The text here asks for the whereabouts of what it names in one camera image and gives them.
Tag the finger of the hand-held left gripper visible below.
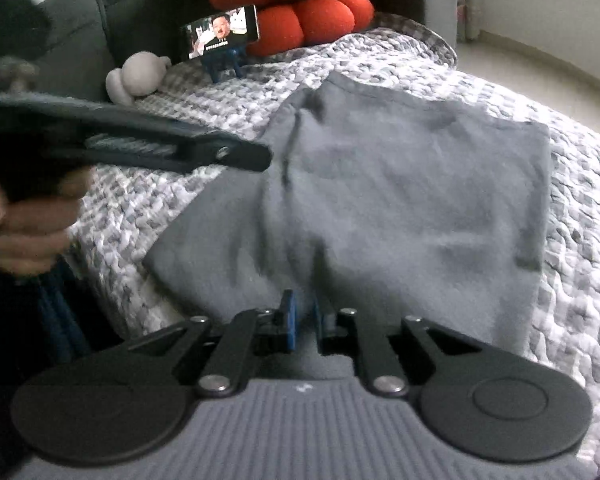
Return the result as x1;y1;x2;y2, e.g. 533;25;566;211
165;131;273;173

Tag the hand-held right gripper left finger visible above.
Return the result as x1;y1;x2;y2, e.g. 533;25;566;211
125;289;301;401

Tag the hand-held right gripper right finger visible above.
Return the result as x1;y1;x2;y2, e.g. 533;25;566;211
312;296;481;398

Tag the grey t-shirt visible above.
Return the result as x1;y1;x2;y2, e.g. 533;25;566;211
142;71;553;381

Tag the person's left hand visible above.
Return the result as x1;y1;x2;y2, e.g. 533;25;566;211
0;167;93;276

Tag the blue phone stand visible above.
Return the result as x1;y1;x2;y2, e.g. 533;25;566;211
200;42;246;81

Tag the white plush toy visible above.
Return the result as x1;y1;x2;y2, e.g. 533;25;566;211
105;51;171;106

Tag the smartphone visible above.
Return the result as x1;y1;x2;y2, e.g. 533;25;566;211
181;5;261;61

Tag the dark grey sofa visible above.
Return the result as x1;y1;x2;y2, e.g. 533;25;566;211
0;0;458;106

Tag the orange knot cushion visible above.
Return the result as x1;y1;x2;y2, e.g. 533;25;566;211
207;0;376;57

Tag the person's dark clothing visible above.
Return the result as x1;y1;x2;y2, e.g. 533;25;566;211
0;260;131;466

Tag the grey white checked cloth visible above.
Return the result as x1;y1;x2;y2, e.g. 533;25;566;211
370;12;456;66

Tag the grey curtain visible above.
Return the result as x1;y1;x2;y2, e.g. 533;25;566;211
467;0;483;43

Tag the grey white knit blanket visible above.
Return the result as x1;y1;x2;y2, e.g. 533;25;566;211
65;12;600;471

